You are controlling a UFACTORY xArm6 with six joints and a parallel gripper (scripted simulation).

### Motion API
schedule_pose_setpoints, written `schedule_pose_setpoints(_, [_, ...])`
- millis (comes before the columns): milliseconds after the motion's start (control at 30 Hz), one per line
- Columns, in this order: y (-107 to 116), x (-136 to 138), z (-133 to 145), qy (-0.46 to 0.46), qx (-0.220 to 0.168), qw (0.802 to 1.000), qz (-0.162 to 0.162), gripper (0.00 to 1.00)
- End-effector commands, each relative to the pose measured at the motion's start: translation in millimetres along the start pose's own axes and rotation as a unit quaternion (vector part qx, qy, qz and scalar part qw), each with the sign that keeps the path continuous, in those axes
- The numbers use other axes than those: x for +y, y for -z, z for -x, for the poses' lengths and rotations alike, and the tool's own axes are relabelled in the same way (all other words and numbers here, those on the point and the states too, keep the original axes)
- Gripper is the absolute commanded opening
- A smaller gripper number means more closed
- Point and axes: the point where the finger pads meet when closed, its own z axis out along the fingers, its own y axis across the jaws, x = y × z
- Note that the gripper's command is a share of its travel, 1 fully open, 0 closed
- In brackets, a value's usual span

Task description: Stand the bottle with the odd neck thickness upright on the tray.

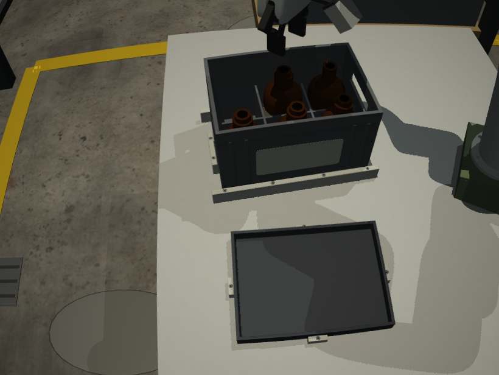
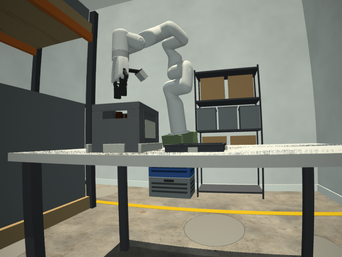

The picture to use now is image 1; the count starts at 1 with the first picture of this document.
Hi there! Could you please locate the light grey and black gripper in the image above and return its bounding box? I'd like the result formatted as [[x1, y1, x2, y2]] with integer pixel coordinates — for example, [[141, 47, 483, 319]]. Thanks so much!
[[257, 0, 311, 57]]

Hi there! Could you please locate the dark grey divided crate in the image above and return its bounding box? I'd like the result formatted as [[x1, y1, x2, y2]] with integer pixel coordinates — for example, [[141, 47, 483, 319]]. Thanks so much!
[[204, 44, 374, 189]]

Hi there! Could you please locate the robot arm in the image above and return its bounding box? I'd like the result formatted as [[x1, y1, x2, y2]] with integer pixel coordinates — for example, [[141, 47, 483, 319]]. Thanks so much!
[[311, 0, 499, 181]]

